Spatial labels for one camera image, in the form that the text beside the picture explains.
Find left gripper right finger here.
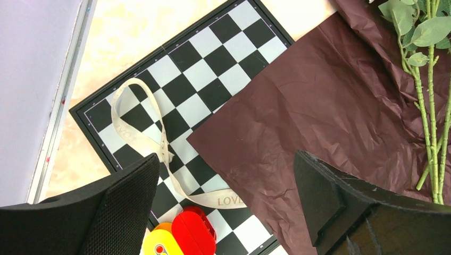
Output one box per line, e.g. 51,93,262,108
293,151,450,254

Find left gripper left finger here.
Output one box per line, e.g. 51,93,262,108
1,154,160,254

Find cream ribbon with gold lettering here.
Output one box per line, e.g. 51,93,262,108
111,78,247,209

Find dark red wrapping paper sheet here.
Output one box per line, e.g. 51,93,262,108
188,1,450,254

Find red paper flower bouquet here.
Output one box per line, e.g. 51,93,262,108
378,0,450,205

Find yellow toy block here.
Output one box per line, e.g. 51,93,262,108
141,222,183,255

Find red toy block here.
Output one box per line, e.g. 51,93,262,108
171,206,216,255

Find black white chessboard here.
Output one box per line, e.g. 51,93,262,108
69,0,296,255

